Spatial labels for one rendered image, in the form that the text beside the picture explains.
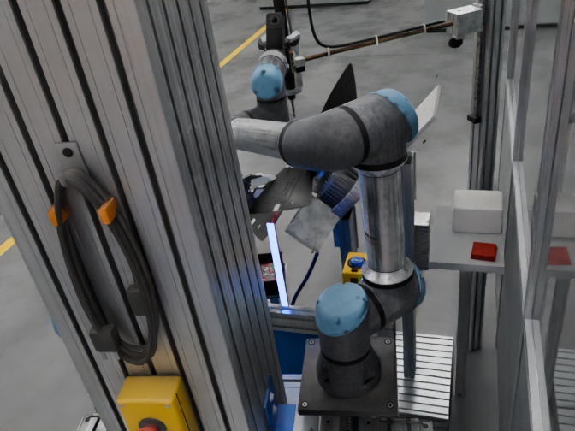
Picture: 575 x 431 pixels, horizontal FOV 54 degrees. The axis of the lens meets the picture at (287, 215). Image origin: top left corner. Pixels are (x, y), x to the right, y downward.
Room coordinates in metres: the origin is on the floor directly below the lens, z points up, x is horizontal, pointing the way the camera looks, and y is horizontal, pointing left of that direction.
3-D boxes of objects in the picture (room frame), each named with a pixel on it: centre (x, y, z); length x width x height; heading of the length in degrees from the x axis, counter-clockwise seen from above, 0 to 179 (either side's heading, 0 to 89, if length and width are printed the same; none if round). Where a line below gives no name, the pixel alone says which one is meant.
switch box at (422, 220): (1.80, -0.47, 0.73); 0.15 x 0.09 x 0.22; 69
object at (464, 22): (1.86, -0.68, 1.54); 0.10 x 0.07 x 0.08; 104
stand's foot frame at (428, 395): (1.77, -0.31, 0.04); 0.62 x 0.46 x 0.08; 69
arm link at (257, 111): (1.33, 0.01, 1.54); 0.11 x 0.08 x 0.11; 119
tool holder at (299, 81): (1.72, -0.08, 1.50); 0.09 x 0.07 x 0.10; 104
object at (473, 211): (1.68, -0.68, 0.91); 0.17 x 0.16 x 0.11; 69
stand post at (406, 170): (1.72, -0.43, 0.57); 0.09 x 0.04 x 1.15; 159
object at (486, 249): (1.50, -0.64, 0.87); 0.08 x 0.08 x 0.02; 62
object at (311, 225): (1.66, -0.08, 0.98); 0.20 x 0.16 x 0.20; 69
